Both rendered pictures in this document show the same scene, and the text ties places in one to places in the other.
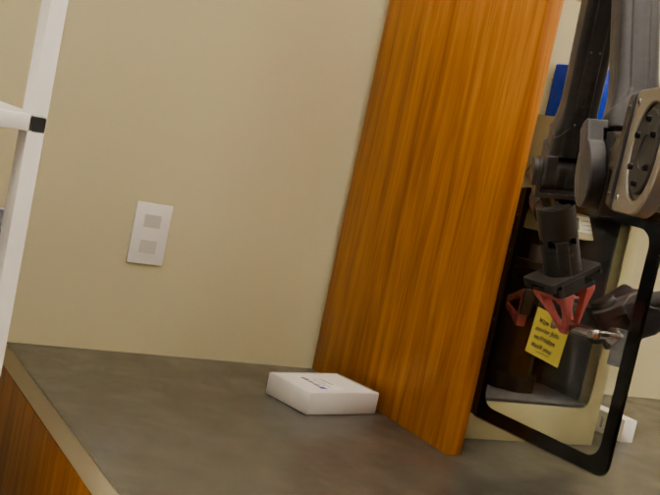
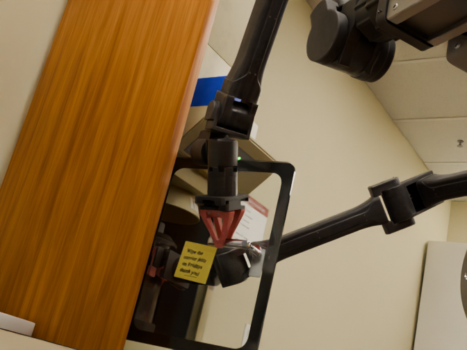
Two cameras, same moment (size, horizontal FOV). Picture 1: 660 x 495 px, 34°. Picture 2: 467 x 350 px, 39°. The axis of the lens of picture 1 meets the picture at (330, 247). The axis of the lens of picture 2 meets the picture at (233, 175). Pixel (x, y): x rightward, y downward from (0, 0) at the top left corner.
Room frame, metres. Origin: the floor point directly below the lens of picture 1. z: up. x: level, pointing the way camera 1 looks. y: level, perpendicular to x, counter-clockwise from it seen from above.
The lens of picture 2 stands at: (0.49, 0.15, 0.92)
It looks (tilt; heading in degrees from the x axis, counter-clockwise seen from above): 19 degrees up; 335
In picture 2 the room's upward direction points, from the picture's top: 14 degrees clockwise
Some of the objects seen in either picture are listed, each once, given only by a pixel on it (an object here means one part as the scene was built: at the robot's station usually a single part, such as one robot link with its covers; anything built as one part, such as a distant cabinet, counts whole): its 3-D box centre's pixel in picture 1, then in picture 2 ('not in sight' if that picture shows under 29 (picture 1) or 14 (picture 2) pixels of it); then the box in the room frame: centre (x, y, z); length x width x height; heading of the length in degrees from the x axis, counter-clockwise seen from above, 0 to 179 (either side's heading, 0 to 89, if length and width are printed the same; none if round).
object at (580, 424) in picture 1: (561, 323); (206, 251); (1.68, -0.38, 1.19); 0.30 x 0.01 x 0.40; 36
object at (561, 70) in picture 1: (591, 97); (217, 103); (1.80, -0.37, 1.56); 0.10 x 0.10 x 0.09; 29
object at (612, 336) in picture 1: (583, 329); (233, 246); (1.61, -0.40, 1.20); 0.10 x 0.05 x 0.03; 36
